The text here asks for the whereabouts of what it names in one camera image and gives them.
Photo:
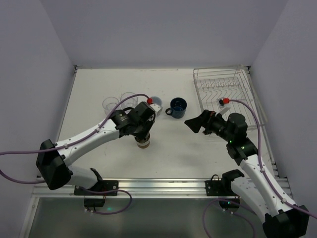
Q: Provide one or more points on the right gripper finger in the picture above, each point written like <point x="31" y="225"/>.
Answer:
<point x="195" y="127"/>
<point x="199" y="119"/>

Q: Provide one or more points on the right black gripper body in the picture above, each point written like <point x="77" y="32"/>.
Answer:
<point x="205" y="122"/>

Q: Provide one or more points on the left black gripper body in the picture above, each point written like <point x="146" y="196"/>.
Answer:
<point x="142" y="134"/>

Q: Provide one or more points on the clear faceted glass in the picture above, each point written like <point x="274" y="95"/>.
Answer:
<point x="129" y="103"/>

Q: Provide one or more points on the white ceramic footed cup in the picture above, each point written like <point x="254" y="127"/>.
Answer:
<point x="156" y="100"/>

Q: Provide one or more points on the dark blue mug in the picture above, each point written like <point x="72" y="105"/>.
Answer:
<point x="177" y="108"/>

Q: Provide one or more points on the brown banded cup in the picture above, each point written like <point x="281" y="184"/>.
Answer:
<point x="147" y="137"/>
<point x="142" y="143"/>

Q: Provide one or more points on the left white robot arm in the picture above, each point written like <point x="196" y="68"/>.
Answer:
<point x="55" y="160"/>

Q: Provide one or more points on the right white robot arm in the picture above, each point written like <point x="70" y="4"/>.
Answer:
<point x="281" y="217"/>

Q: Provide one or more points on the wire dish rack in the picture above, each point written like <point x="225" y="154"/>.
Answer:
<point x="216" y="85"/>

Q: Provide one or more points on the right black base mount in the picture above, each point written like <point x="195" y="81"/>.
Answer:
<point x="221" y="186"/>

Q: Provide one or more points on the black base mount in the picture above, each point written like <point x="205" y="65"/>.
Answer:
<point x="221" y="186"/>
<point x="97" y="192"/>

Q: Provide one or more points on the aluminium mounting rail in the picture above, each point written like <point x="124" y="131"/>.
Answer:
<point x="139" y="188"/>

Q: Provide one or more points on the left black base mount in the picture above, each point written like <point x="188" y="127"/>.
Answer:
<point x="97" y="192"/>

